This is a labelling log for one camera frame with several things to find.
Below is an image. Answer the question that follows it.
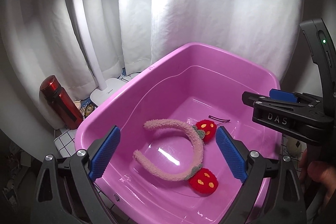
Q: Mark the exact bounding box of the thin metal hair pin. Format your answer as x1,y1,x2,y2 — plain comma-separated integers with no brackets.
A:
208,115,231,123

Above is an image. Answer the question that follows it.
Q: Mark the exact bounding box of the pink strawberry plush headband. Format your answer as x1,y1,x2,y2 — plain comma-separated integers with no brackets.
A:
133,119,219,196

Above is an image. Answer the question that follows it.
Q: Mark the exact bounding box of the person's right hand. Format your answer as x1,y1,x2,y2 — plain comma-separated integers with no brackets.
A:
299,149,335,210

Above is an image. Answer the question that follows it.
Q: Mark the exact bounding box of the white black grid cloth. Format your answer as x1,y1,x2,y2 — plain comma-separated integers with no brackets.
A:
53,73,148,224

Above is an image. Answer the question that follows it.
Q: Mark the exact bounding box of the pink plastic storage bin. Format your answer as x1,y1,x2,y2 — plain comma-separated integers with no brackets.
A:
75,43,281,223

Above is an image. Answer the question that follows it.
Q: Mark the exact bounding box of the cartoon sticker item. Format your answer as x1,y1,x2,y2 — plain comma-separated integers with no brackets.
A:
74,98,97,119

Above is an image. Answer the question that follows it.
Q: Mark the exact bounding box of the red metal water bottle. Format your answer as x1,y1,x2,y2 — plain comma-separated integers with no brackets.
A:
40,75,84,130

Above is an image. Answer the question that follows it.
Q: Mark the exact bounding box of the white curtain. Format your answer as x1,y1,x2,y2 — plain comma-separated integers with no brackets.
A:
1,0,321,144

